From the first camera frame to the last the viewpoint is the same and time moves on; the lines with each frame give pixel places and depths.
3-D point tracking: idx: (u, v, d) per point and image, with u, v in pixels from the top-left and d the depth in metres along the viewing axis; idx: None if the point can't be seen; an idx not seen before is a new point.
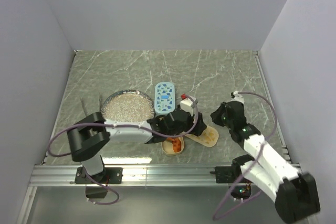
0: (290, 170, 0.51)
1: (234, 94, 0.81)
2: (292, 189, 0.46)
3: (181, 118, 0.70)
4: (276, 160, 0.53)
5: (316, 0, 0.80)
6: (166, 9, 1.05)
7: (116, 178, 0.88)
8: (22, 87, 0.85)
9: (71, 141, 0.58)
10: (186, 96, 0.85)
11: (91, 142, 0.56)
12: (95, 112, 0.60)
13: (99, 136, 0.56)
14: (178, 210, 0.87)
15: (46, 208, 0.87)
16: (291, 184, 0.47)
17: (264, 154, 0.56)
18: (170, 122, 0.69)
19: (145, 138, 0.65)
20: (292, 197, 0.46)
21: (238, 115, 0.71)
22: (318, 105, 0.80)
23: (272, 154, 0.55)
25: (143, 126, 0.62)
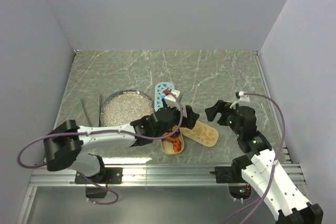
0: (299, 198, 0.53)
1: (240, 94, 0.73)
2: (300, 222, 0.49)
3: (166, 118, 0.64)
4: (286, 187, 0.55)
5: (316, 0, 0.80)
6: (166, 9, 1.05)
7: (116, 178, 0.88)
8: (22, 87, 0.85)
9: (45, 150, 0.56)
10: (168, 92, 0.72)
11: (64, 152, 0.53)
12: (70, 120, 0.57)
13: (72, 145, 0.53)
14: (178, 210, 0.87)
15: (45, 209, 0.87)
16: (300, 218, 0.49)
17: (275, 176, 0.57)
18: (155, 123, 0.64)
19: (128, 142, 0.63)
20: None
21: (248, 124, 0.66)
22: (319, 105, 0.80)
23: (283, 178, 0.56)
25: (124, 130, 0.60)
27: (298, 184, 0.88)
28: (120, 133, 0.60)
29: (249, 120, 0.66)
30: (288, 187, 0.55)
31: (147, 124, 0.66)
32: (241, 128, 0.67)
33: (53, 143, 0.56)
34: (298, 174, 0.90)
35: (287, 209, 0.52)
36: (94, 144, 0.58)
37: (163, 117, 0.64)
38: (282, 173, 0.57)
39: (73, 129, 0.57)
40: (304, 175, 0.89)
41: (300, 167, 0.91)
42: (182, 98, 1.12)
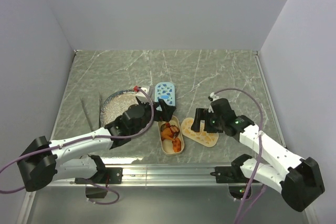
0: (292, 158, 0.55)
1: (211, 96, 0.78)
2: (298, 179, 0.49)
3: (136, 114, 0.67)
4: (277, 151, 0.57)
5: (316, 0, 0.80)
6: (166, 9, 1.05)
7: (116, 178, 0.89)
8: (22, 87, 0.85)
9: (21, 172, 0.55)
10: (137, 88, 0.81)
11: (39, 169, 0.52)
12: (38, 138, 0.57)
13: (46, 160, 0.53)
14: (178, 211, 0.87)
15: (45, 209, 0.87)
16: (298, 174, 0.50)
17: (264, 146, 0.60)
18: (128, 121, 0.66)
19: (105, 146, 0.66)
20: (300, 186, 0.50)
21: (224, 110, 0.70)
22: (318, 105, 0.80)
23: (272, 145, 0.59)
25: (97, 135, 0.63)
27: None
28: (95, 139, 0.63)
29: (223, 107, 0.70)
30: (279, 152, 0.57)
31: (122, 124, 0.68)
32: (221, 116, 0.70)
33: (28, 163, 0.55)
34: None
35: (284, 169, 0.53)
36: (69, 155, 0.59)
37: (134, 114, 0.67)
38: (270, 141, 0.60)
39: (44, 146, 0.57)
40: None
41: None
42: (182, 97, 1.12)
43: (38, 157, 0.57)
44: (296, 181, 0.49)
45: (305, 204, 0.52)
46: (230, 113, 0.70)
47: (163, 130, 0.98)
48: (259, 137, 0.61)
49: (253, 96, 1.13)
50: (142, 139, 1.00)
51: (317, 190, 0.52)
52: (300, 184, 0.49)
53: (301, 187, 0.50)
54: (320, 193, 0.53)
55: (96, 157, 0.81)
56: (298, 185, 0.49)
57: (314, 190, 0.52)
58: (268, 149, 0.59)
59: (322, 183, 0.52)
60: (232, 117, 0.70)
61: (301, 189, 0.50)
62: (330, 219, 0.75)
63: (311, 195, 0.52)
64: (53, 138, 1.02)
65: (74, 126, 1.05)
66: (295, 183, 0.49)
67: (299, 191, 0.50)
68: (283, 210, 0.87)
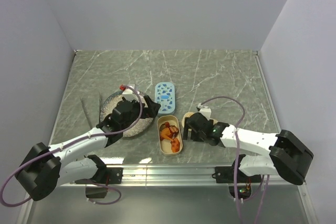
0: (269, 137, 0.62)
1: (199, 107, 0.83)
2: (281, 153, 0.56)
3: (126, 109, 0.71)
4: (254, 138, 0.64)
5: (316, 1, 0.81)
6: (166, 9, 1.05)
7: (116, 178, 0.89)
8: (22, 87, 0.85)
9: (23, 182, 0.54)
10: (124, 87, 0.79)
11: (44, 173, 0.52)
12: (37, 144, 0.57)
13: (50, 163, 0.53)
14: (178, 211, 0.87)
15: (45, 208, 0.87)
16: (278, 149, 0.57)
17: (242, 138, 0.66)
18: (118, 117, 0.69)
19: (101, 144, 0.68)
20: (286, 159, 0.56)
21: (199, 124, 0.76)
22: (318, 105, 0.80)
23: (248, 135, 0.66)
25: (93, 134, 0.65)
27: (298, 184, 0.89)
28: (91, 138, 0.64)
29: (198, 121, 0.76)
30: (255, 137, 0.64)
31: (113, 121, 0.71)
32: (201, 129, 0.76)
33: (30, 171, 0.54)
34: None
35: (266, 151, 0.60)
36: (71, 156, 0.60)
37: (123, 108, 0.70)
38: (245, 133, 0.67)
39: (44, 151, 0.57)
40: None
41: None
42: (182, 98, 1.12)
43: (38, 164, 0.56)
44: (280, 156, 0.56)
45: (302, 174, 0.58)
46: (207, 123, 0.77)
47: (163, 130, 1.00)
48: (236, 134, 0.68)
49: (253, 96, 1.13)
50: (142, 139, 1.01)
51: (304, 156, 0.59)
52: (285, 157, 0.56)
53: (288, 160, 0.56)
54: (309, 158, 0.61)
55: (93, 155, 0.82)
56: (284, 159, 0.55)
57: (301, 157, 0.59)
58: (245, 140, 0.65)
59: (305, 147, 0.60)
60: (210, 127, 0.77)
61: (289, 162, 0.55)
62: (330, 219, 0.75)
63: (302, 163, 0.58)
64: (53, 138, 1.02)
65: (74, 126, 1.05)
66: (280, 157, 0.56)
67: (289, 163, 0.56)
68: (282, 210, 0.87)
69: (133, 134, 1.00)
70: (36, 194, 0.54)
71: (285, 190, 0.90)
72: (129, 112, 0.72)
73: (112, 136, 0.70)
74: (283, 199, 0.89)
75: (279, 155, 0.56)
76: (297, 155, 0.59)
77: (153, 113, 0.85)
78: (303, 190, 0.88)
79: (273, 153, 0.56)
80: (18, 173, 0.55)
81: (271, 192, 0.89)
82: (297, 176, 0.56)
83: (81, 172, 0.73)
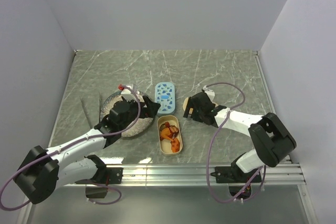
0: (254, 117, 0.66)
1: (204, 88, 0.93)
2: (259, 129, 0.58)
3: (123, 109, 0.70)
4: (241, 116, 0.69)
5: (316, 1, 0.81)
6: (166, 10, 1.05)
7: (116, 178, 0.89)
8: (22, 87, 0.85)
9: (22, 186, 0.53)
10: (122, 86, 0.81)
11: (42, 177, 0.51)
12: (33, 148, 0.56)
13: (48, 166, 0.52)
14: (178, 211, 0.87)
15: (45, 209, 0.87)
16: (259, 126, 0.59)
17: (231, 117, 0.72)
18: (115, 118, 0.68)
19: (100, 145, 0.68)
20: (263, 135, 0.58)
21: (201, 101, 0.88)
22: (318, 106, 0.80)
23: (237, 114, 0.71)
25: (91, 136, 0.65)
27: (298, 184, 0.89)
28: (88, 139, 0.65)
29: (201, 98, 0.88)
30: (243, 116, 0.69)
31: (111, 121, 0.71)
32: (201, 107, 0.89)
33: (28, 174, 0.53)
34: (298, 174, 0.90)
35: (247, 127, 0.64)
36: (69, 158, 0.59)
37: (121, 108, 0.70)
38: (237, 114, 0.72)
39: (42, 154, 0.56)
40: (304, 174, 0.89)
41: (300, 167, 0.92)
42: (182, 98, 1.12)
43: (36, 168, 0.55)
44: (257, 130, 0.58)
45: (278, 157, 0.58)
46: (208, 104, 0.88)
47: (163, 130, 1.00)
48: (228, 113, 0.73)
49: (253, 96, 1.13)
50: (142, 139, 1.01)
51: (286, 143, 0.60)
52: (261, 132, 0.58)
53: (265, 137, 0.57)
54: (291, 148, 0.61)
55: (92, 155, 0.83)
56: (261, 134, 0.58)
57: (281, 143, 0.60)
58: (234, 118, 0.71)
59: (287, 133, 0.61)
60: (210, 106, 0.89)
61: (265, 138, 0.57)
62: (331, 219, 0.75)
63: (281, 148, 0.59)
64: (53, 138, 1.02)
65: (74, 126, 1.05)
66: (256, 131, 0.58)
67: (265, 139, 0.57)
68: (282, 210, 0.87)
69: (133, 134, 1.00)
70: (35, 198, 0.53)
71: (285, 190, 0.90)
72: (127, 112, 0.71)
73: (111, 137, 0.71)
74: (283, 200, 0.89)
75: (256, 130, 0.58)
76: (279, 141, 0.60)
77: (151, 113, 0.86)
78: (303, 190, 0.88)
79: (252, 128, 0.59)
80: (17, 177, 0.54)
81: (271, 192, 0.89)
82: (272, 154, 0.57)
83: (81, 173, 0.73)
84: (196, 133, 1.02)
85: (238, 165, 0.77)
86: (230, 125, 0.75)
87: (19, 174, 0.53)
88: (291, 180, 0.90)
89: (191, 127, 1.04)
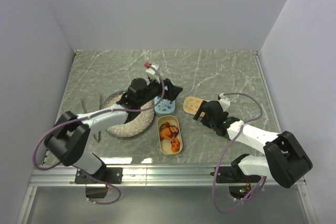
0: (270, 134, 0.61)
1: (220, 96, 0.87)
2: (274, 148, 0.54)
3: (141, 86, 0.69)
4: (256, 131, 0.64)
5: (316, 1, 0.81)
6: (166, 10, 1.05)
7: (116, 177, 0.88)
8: (22, 87, 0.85)
9: (53, 148, 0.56)
10: (148, 65, 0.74)
11: (74, 139, 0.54)
12: (65, 112, 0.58)
13: (79, 128, 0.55)
14: (178, 211, 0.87)
15: (45, 208, 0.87)
16: (274, 144, 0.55)
17: (244, 131, 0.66)
18: (134, 95, 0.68)
19: (122, 118, 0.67)
20: (279, 155, 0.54)
21: (214, 112, 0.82)
22: (318, 106, 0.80)
23: (251, 128, 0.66)
25: (116, 108, 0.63)
27: (298, 184, 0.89)
28: (113, 112, 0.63)
29: (214, 108, 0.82)
30: (258, 132, 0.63)
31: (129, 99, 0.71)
32: (212, 117, 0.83)
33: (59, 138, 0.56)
34: None
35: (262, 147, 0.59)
36: (97, 125, 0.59)
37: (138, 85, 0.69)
38: (250, 128, 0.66)
39: (73, 118, 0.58)
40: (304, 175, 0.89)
41: None
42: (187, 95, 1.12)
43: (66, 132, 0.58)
44: (273, 150, 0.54)
45: (293, 179, 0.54)
46: (221, 114, 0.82)
47: (163, 130, 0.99)
48: (241, 127, 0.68)
49: (253, 96, 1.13)
50: (142, 139, 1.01)
51: (302, 163, 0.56)
52: (277, 152, 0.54)
53: (280, 158, 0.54)
54: (307, 169, 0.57)
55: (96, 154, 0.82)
56: (276, 154, 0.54)
57: (296, 163, 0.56)
58: (248, 133, 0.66)
59: (303, 153, 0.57)
60: (223, 116, 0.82)
61: (281, 159, 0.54)
62: (331, 219, 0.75)
63: (296, 168, 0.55)
64: None
65: None
66: (272, 152, 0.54)
67: (280, 160, 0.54)
68: (282, 210, 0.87)
69: (133, 134, 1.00)
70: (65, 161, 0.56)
71: (285, 190, 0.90)
72: (144, 89, 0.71)
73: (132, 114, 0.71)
74: (283, 200, 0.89)
75: (272, 149, 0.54)
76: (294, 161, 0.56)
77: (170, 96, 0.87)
78: (303, 190, 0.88)
79: (267, 147, 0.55)
80: (48, 140, 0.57)
81: (271, 192, 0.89)
82: (287, 176, 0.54)
83: (88, 161, 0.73)
84: (196, 133, 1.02)
85: (240, 166, 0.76)
86: (242, 139, 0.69)
87: (51, 136, 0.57)
88: None
89: (191, 127, 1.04)
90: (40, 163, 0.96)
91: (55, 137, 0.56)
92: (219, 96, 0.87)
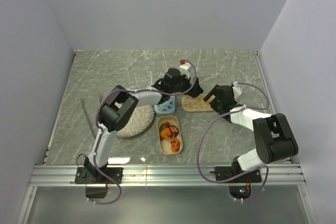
0: (264, 115, 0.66)
1: (234, 84, 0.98)
2: (262, 121, 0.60)
3: (176, 74, 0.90)
4: (254, 113, 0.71)
5: (316, 1, 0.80)
6: (166, 10, 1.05)
7: (116, 178, 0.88)
8: (22, 87, 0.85)
9: (105, 116, 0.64)
10: (184, 61, 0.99)
11: (127, 107, 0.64)
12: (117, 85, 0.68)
13: (130, 99, 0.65)
14: (178, 211, 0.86)
15: (45, 208, 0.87)
16: (263, 119, 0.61)
17: (245, 113, 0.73)
18: (168, 80, 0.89)
19: (154, 99, 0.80)
20: (265, 128, 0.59)
21: (226, 95, 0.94)
22: (318, 105, 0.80)
23: (251, 111, 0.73)
25: (154, 89, 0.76)
27: (298, 184, 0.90)
28: (151, 92, 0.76)
29: (226, 92, 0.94)
30: (254, 114, 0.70)
31: (163, 84, 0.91)
32: (222, 99, 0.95)
33: (111, 106, 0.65)
34: (298, 174, 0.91)
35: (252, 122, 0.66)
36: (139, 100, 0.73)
37: (175, 73, 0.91)
38: (251, 112, 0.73)
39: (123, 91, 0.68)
40: (304, 175, 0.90)
41: (300, 167, 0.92)
42: (182, 97, 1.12)
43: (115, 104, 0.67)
44: (260, 123, 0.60)
45: (273, 154, 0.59)
46: (230, 99, 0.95)
47: (163, 130, 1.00)
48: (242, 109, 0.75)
49: (252, 96, 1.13)
50: (141, 139, 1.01)
51: (287, 145, 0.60)
52: (263, 126, 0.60)
53: (265, 130, 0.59)
54: (292, 153, 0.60)
55: (87, 159, 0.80)
56: (262, 127, 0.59)
57: (283, 142, 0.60)
58: (247, 114, 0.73)
59: (291, 136, 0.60)
60: (231, 101, 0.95)
61: (265, 132, 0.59)
62: (331, 219, 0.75)
63: (280, 145, 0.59)
64: (53, 138, 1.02)
65: (74, 126, 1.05)
66: (259, 124, 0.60)
67: (264, 133, 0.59)
68: (282, 210, 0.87)
69: (133, 134, 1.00)
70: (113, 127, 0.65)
71: (286, 191, 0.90)
72: (177, 78, 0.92)
73: (163, 97, 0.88)
74: (283, 200, 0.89)
75: (260, 122, 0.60)
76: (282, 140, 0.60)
77: (193, 94, 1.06)
78: (303, 190, 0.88)
79: (255, 120, 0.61)
80: (101, 109, 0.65)
81: (271, 192, 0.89)
82: (268, 148, 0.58)
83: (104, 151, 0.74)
84: (196, 133, 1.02)
85: (239, 162, 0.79)
86: (242, 120, 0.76)
87: (103, 105, 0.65)
88: (290, 180, 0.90)
89: (191, 127, 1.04)
90: (40, 163, 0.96)
91: (107, 106, 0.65)
92: (233, 84, 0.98)
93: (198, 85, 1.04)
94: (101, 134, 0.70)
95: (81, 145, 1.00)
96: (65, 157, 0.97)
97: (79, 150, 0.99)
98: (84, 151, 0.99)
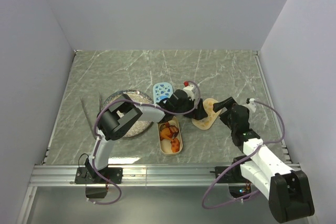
0: (283, 168, 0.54)
1: (250, 101, 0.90)
2: (282, 183, 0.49)
3: (184, 97, 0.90)
4: (273, 158, 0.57)
5: (316, 2, 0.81)
6: (166, 10, 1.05)
7: (116, 178, 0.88)
8: (22, 86, 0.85)
9: (105, 123, 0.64)
10: (188, 83, 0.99)
11: (128, 117, 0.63)
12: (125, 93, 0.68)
13: (134, 111, 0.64)
14: (177, 211, 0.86)
15: (45, 209, 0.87)
16: (283, 178, 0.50)
17: (260, 153, 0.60)
18: (175, 100, 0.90)
19: (157, 116, 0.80)
20: (283, 191, 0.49)
21: (241, 119, 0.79)
22: (318, 105, 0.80)
23: (268, 153, 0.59)
25: (158, 107, 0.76)
27: None
28: (155, 108, 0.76)
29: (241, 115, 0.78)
30: (272, 160, 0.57)
31: (168, 104, 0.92)
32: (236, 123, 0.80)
33: (112, 115, 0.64)
34: None
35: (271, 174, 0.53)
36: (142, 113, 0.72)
37: (182, 94, 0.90)
38: (268, 153, 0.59)
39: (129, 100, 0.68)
40: None
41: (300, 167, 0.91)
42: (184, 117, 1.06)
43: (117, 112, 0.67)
44: (280, 185, 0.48)
45: (287, 217, 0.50)
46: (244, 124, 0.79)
47: (163, 130, 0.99)
48: (258, 148, 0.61)
49: (253, 96, 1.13)
50: (141, 139, 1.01)
51: (304, 207, 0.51)
52: (282, 189, 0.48)
53: (284, 193, 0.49)
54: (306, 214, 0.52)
55: (87, 160, 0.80)
56: (281, 189, 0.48)
57: (299, 206, 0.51)
58: (263, 157, 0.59)
59: (310, 199, 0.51)
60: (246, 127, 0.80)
61: (283, 196, 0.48)
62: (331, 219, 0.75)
63: (296, 208, 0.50)
64: (53, 138, 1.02)
65: (74, 126, 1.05)
66: (278, 186, 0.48)
67: (281, 196, 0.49)
68: None
69: (133, 134, 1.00)
70: (109, 135, 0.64)
71: None
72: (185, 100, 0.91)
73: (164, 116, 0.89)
74: None
75: (279, 183, 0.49)
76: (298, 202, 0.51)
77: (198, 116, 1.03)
78: None
79: (274, 179, 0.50)
80: (101, 115, 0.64)
81: None
82: (282, 211, 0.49)
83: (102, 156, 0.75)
84: (196, 133, 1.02)
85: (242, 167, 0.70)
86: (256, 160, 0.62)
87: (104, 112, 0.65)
88: None
89: (191, 127, 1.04)
90: (40, 163, 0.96)
91: (108, 114, 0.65)
92: (249, 100, 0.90)
93: (202, 107, 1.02)
94: (100, 140, 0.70)
95: (80, 145, 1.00)
96: (65, 157, 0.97)
97: (79, 151, 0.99)
98: (84, 151, 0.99)
